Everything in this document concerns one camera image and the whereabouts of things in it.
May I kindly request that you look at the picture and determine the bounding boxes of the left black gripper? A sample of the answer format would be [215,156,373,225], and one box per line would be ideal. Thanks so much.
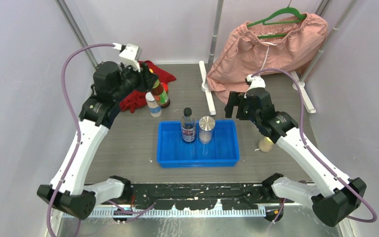
[113,61,158,102]

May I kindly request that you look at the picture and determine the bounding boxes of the yellow cap sauce bottle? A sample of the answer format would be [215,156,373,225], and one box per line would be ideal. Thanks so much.
[151,80,170,108]

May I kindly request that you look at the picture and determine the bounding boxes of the silver lid grain jar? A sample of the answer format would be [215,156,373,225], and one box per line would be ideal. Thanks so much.
[198,116,216,144]

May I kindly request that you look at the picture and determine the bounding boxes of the white lid sago jar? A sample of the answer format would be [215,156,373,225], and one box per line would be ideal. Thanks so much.
[145,92,161,118]

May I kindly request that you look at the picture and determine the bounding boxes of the blue plastic divided bin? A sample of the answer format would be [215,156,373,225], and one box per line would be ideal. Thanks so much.
[157,120,240,168]

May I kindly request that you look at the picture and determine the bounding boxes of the clear bottle black cap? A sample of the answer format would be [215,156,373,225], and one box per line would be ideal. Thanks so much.
[181,107,196,143]

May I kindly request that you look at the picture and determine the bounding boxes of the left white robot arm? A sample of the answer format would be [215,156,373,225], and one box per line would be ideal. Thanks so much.
[37,61,158,220]

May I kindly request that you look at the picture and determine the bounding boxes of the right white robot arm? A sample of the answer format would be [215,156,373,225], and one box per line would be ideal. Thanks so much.
[225,88,367,227]

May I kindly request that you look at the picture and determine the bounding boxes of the red cloth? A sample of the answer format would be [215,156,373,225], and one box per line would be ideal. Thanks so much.
[119,60,176,113]

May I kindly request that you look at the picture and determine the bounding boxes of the yellow lid grain jar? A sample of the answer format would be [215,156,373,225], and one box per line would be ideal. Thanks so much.
[258,137,274,153]

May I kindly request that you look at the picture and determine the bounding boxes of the red lid chili jar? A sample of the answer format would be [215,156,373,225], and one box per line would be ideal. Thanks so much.
[161,83,169,93]

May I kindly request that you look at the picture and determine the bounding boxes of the pink shorts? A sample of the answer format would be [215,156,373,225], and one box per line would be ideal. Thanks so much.
[206,13,328,103]

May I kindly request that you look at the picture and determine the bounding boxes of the green clothes hanger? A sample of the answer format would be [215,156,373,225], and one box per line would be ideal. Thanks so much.
[246,0,307,40]

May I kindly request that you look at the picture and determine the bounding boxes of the white clothes rack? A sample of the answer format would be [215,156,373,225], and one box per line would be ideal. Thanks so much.
[198,0,358,117]

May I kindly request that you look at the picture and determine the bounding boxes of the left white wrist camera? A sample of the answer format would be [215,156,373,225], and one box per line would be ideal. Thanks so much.
[113,43,142,72]

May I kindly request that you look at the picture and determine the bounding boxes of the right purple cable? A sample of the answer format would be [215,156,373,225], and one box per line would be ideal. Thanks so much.
[246,68,378,223]

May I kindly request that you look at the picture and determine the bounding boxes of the purple cable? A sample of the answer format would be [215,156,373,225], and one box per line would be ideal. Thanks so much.
[246,68,378,223]
[45,43,123,237]

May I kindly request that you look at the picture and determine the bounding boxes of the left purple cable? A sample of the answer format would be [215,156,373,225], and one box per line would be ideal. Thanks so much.
[45,43,123,237]

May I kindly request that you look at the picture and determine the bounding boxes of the white slotted cable duct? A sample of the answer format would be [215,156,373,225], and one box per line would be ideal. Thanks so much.
[62,206,268,219]

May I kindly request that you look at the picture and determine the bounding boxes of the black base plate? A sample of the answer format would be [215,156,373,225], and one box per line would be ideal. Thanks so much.
[112,183,282,210]

